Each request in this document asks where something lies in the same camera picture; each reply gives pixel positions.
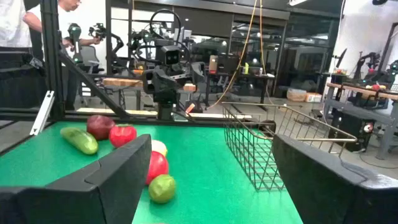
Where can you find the grey robot station table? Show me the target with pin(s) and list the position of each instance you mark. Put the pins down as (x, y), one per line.
(357, 107)

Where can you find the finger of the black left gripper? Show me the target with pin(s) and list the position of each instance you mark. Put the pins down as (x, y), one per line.
(198, 73)
(148, 81)

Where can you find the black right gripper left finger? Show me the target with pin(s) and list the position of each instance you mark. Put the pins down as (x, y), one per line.
(93, 199)

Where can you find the green toy cucumber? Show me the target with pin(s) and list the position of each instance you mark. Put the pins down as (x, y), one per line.
(79, 140)

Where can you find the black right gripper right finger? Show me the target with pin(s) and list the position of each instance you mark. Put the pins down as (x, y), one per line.
(326, 199)

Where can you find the bright red toy apple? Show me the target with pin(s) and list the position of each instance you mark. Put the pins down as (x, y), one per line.
(158, 166)

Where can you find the white and orange box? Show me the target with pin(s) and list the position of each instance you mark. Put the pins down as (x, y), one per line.
(313, 97)

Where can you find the crumpled cardboard box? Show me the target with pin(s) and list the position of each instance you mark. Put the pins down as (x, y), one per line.
(296, 95)

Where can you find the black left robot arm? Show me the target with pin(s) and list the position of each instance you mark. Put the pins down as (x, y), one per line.
(164, 112)

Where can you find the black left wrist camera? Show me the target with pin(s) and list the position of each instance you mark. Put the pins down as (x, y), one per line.
(169, 56)

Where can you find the red tomato with green stem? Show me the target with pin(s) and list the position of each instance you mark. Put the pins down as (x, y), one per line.
(122, 136)

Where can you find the green table mat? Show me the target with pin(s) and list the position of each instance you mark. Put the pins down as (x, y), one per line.
(202, 155)

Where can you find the wood-top workbench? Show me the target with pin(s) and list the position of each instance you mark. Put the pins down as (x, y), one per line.
(121, 82)

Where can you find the small yellow bottle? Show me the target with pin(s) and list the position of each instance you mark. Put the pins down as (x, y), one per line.
(246, 68)

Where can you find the black background robot arm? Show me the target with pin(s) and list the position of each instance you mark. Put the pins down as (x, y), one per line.
(368, 60)

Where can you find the toy lemon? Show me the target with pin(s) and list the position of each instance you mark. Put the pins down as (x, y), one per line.
(161, 189)

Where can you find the white metal bracket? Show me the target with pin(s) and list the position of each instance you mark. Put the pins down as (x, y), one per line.
(42, 113)

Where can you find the pale yellow toy squash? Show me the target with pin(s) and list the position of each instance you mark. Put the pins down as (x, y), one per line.
(159, 147)

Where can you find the brown cardboard box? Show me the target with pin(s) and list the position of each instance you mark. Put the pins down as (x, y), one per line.
(213, 63)

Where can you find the dark work table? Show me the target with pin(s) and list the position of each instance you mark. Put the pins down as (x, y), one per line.
(236, 76)

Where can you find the black device with green light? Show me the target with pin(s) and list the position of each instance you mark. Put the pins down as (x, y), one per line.
(75, 43)

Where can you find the dark red toy apple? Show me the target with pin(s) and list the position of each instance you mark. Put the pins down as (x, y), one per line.
(100, 126)

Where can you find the grey office chair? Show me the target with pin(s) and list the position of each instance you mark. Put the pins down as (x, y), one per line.
(90, 57)

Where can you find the black handheld device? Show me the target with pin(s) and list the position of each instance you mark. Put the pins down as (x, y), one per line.
(98, 31)

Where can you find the person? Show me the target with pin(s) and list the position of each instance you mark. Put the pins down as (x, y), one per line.
(66, 25)
(12, 25)

